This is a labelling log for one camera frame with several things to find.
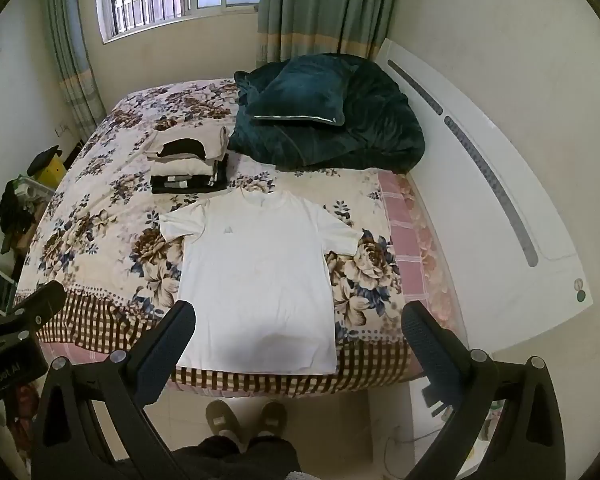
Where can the white t-shirt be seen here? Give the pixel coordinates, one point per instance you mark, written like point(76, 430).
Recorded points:
point(252, 280)

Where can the floral blanket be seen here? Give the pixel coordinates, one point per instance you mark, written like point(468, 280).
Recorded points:
point(105, 210)

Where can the white headboard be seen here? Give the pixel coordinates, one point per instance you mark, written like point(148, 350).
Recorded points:
point(490, 220)

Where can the yellow box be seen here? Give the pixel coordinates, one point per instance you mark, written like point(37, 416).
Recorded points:
point(50, 175)

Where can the small black folded garment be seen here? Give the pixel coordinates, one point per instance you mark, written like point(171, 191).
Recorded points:
point(182, 147)

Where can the dark green pillow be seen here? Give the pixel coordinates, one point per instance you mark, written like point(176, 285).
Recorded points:
point(300, 95)

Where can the black bag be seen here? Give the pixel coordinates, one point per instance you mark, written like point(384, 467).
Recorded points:
point(15, 210)

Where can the cream folded garment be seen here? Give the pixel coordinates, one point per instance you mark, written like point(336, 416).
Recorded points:
point(182, 166)

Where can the black hat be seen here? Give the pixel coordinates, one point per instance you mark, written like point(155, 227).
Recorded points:
point(44, 156)

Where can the wide green curtain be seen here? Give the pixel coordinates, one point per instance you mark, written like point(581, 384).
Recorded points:
point(325, 5)

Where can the person's dark pants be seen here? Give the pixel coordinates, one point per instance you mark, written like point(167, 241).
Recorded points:
point(240, 457)

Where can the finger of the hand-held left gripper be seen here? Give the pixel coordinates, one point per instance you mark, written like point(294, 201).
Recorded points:
point(45, 301)

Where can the beige folded garment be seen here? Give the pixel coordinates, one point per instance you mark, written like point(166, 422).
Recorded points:
point(215, 142)

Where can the grey slipper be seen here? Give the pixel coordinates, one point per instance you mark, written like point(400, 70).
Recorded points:
point(223, 417)
point(272, 416)

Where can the pink checked bed sheet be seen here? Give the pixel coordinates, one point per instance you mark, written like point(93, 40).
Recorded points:
point(405, 240)

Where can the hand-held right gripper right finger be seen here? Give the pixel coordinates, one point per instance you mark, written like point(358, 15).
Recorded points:
point(421, 336)

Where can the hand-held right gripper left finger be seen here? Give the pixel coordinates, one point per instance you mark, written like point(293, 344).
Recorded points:
point(176, 331)

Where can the dark green quilt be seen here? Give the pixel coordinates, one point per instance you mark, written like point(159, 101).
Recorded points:
point(375, 130)

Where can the wall socket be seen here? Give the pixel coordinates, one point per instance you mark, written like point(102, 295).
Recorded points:
point(60, 130)

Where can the narrow green curtain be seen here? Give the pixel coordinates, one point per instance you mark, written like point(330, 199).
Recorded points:
point(72, 50)

